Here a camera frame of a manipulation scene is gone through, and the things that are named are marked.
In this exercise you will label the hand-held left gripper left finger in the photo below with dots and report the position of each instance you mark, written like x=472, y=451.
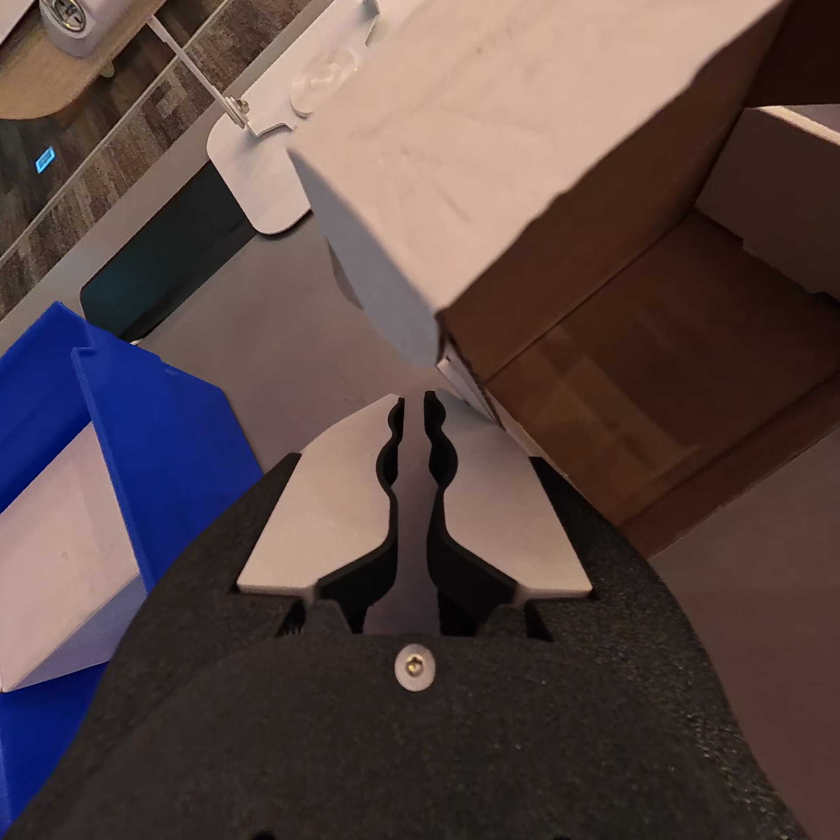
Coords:
x=315, y=525

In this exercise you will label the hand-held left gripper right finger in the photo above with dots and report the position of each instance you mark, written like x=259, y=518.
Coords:
x=512, y=525

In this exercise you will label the white cardboard box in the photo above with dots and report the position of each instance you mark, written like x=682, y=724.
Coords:
x=492, y=164

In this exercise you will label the white card box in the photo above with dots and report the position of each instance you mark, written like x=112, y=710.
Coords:
x=59, y=558

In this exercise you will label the blue plastic bin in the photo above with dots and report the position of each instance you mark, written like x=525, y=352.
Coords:
x=164, y=446

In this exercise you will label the white stand base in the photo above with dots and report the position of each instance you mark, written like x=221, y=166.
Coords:
x=262, y=184

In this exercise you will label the clear plastic disc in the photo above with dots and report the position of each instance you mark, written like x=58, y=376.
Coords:
x=321, y=82

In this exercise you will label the blue glowing light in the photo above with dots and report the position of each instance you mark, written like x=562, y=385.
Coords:
x=44, y=159

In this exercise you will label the metal rod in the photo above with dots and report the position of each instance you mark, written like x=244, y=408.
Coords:
x=190, y=65

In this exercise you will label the round wooden table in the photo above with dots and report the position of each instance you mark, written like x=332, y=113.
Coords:
x=39, y=85

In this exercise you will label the white round device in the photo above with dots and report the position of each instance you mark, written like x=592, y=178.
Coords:
x=75, y=26

